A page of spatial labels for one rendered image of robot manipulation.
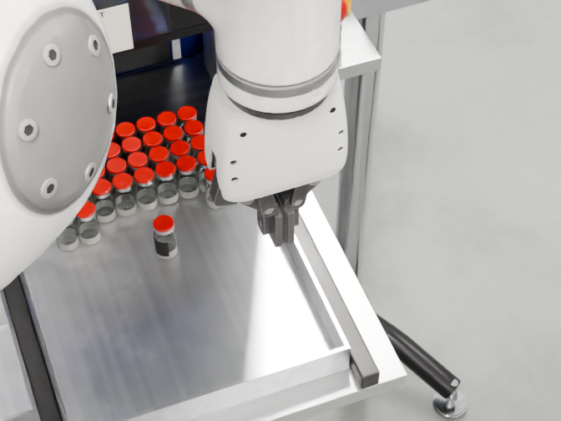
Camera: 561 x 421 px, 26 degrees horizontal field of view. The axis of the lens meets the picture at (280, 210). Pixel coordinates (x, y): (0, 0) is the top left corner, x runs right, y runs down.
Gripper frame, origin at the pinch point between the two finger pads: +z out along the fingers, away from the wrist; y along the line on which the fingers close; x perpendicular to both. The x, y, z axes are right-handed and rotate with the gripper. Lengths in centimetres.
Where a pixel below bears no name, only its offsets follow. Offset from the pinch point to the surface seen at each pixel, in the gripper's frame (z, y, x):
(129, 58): 20.2, 1.8, -42.9
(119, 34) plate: 9.1, 4.0, -34.9
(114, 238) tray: 22.1, 10.2, -20.1
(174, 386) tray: 22.1, 9.7, -1.4
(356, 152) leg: 56, -31, -50
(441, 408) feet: 109, -42, -33
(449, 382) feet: 103, -44, -34
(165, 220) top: 17.6, 5.4, -16.8
